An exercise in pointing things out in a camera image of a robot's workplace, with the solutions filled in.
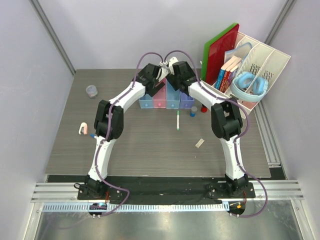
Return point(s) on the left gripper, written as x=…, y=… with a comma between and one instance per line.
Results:
x=158, y=87

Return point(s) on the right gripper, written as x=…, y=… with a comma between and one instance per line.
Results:
x=171, y=79

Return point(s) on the light blue drawer box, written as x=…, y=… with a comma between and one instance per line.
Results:
x=172, y=97
x=146, y=102

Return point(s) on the pink drawer box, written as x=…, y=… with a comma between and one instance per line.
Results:
x=160, y=98

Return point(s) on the purple drawer box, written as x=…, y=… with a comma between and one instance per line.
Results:
x=186, y=101

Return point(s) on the blue glue bottle grey cap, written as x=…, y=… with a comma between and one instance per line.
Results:
x=193, y=111

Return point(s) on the green capped white marker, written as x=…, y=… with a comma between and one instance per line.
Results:
x=178, y=120

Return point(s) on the red glue bottle black cap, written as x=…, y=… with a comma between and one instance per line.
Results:
x=204, y=109

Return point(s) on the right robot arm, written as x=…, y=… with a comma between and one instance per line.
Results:
x=226, y=122

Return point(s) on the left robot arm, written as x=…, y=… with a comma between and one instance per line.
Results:
x=109, y=125

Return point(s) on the green board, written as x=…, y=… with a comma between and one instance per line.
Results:
x=208, y=47

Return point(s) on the red blue book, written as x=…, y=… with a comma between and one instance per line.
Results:
x=222, y=71

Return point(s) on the red board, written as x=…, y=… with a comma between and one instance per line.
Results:
x=220, y=55

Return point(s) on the blue rimmed clear folder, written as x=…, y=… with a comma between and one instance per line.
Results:
x=240, y=51

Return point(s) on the white desk file organizer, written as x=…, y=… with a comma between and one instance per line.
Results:
x=262, y=61

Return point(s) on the blue headphones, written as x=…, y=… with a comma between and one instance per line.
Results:
x=249, y=87

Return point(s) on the beige eraser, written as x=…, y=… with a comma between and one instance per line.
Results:
x=199, y=143

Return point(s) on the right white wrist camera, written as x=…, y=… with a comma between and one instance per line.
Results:
x=170, y=63

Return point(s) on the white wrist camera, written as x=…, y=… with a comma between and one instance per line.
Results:
x=163, y=71
x=170, y=63

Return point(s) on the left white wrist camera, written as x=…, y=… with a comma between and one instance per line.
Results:
x=163, y=71

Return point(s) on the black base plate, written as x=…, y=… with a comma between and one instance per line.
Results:
x=143, y=190

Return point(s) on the perforated cable duct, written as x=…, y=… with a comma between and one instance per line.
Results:
x=59, y=207

